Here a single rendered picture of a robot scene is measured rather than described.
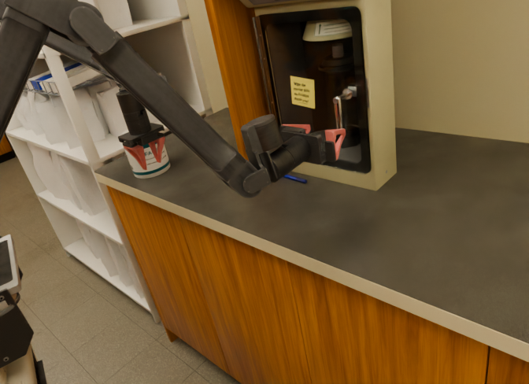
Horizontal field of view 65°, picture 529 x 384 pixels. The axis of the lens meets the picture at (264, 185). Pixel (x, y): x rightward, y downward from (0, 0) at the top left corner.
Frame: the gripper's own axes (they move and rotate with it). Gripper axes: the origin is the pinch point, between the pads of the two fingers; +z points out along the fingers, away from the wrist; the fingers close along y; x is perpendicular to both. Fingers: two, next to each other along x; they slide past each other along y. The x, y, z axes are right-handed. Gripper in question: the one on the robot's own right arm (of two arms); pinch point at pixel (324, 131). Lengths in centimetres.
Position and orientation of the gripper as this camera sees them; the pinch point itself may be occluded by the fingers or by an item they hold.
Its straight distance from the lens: 96.3
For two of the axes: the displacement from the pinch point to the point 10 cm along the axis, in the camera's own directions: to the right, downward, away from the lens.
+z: 6.6, -4.8, 5.8
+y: -7.3, -2.0, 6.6
